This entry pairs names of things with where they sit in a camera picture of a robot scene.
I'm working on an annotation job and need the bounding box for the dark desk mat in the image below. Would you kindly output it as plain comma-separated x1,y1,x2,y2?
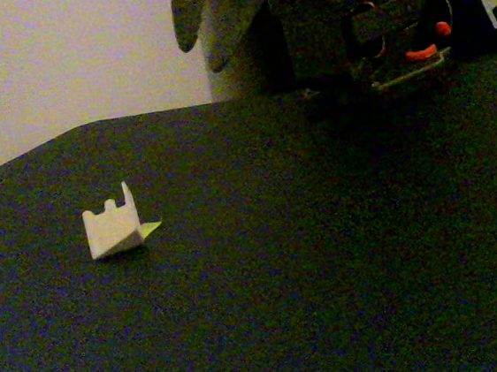
0,55,497,372

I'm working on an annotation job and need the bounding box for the small green marker piece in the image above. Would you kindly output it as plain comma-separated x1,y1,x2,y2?
139,220,165,241

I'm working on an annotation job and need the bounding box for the black clamp with orange pads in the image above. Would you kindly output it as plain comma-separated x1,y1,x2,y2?
404,42,441,63
434,19,455,39

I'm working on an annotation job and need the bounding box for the small white block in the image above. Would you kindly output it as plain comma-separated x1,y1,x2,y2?
78,179,147,262

